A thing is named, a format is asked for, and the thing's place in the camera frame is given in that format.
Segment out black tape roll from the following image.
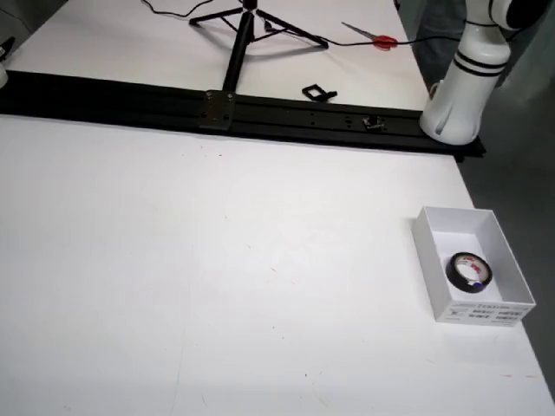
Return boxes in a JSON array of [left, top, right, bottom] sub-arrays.
[[445, 250, 494, 294]]

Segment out white cardboard bin box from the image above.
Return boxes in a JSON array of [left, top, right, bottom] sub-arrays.
[[410, 206, 538, 325]]

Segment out black tripod stand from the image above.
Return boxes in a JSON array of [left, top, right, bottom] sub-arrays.
[[189, 0, 330, 94]]

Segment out person leg in jeans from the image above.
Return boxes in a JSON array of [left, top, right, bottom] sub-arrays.
[[409, 0, 467, 101]]

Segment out black rail joint plate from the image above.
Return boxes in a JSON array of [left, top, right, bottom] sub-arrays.
[[199, 89, 236, 131]]

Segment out small black bracket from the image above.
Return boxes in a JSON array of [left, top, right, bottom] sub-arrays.
[[302, 84, 338, 103]]

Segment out black aluminium rail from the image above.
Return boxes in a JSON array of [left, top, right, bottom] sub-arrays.
[[0, 68, 487, 165]]

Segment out red handled scissors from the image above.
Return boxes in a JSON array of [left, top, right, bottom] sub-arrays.
[[341, 20, 399, 51]]

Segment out thin black cable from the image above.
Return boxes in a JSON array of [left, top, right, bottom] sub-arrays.
[[140, 0, 218, 19]]

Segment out long black cable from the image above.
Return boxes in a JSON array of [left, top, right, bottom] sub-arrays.
[[255, 8, 461, 48]]

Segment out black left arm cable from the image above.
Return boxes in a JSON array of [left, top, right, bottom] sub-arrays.
[[463, 16, 528, 44]]

